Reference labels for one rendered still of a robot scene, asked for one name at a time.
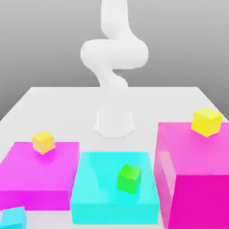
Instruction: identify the large pink box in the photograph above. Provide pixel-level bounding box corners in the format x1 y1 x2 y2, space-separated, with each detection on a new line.
153 122 229 229

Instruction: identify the small yellow cube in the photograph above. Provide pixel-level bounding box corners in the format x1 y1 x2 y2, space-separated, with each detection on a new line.
191 107 224 138

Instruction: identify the small orange cube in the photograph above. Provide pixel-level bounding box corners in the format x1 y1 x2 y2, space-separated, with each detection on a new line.
31 131 55 155

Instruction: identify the large cyan box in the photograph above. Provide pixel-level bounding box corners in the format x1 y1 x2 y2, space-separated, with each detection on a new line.
70 151 160 225

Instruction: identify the small green cube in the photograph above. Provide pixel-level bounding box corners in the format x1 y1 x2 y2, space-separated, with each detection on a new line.
117 164 142 195

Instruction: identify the small cyan cube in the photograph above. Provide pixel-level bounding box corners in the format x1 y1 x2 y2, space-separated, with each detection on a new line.
0 206 27 229

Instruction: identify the large magenta box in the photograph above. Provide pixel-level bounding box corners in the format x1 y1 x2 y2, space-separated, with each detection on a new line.
0 141 81 211

